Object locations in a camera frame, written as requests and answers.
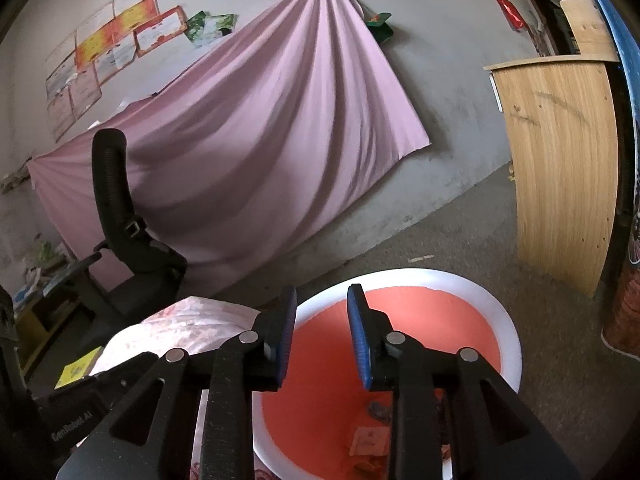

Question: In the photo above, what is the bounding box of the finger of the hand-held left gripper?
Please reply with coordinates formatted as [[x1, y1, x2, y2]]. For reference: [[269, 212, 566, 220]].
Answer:
[[92, 351, 161, 396]]

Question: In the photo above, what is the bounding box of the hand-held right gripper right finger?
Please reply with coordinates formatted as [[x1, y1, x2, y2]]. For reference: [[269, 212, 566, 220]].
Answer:
[[346, 283, 583, 480]]

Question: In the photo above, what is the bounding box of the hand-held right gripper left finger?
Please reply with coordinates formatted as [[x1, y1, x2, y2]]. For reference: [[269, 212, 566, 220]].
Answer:
[[56, 285, 298, 480]]

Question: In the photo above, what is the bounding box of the white basin orange inside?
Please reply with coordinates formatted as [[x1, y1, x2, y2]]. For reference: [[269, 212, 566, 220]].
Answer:
[[252, 268, 523, 480]]

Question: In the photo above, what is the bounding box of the white sachet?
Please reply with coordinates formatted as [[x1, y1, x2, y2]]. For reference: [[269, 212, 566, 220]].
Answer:
[[349, 426, 391, 457]]

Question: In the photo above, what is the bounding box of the red wrapper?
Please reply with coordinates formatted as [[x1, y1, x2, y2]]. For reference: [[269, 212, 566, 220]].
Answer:
[[352, 457, 387, 476]]

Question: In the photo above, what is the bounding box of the yellow book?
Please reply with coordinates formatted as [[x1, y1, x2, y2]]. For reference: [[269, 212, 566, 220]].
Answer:
[[54, 346, 103, 390]]

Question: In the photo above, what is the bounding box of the floral printed blanket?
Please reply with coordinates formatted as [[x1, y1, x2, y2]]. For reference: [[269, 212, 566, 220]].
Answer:
[[90, 296, 271, 480]]

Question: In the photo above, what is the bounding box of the wooden desk shelf unit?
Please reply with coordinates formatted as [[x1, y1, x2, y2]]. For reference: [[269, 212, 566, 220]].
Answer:
[[0, 280, 101, 376]]

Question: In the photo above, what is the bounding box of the pile of loose papers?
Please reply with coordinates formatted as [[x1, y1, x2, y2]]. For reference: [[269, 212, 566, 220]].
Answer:
[[12, 240, 71, 311]]

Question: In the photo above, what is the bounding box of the black office chair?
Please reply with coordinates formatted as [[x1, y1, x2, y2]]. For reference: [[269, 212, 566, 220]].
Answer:
[[42, 128, 188, 331]]

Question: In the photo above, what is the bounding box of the pink cloth sheet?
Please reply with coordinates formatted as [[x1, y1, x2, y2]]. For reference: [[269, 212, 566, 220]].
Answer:
[[27, 0, 432, 296]]

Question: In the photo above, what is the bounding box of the large wooden board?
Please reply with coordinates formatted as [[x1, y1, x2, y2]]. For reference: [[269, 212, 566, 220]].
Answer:
[[483, 56, 621, 298]]

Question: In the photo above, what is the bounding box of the green cap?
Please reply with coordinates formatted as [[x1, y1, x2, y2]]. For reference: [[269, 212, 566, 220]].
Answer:
[[365, 11, 395, 43]]

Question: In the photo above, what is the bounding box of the green flower photo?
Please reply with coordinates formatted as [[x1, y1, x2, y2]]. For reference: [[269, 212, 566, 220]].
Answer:
[[202, 12, 238, 41], [184, 10, 208, 47]]

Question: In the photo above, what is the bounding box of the red hanging packet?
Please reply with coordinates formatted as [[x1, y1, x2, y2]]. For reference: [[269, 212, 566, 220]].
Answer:
[[495, 0, 525, 31]]

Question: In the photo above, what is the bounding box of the small wooden board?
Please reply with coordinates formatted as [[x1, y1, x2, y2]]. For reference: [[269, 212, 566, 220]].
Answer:
[[559, 0, 621, 63]]

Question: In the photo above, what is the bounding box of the group of wall certificates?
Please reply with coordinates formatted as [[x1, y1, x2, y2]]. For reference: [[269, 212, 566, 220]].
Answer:
[[45, 0, 211, 143]]

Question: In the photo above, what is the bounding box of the dark door frame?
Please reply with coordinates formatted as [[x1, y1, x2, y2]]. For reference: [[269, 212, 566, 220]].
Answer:
[[518, 0, 583, 56]]

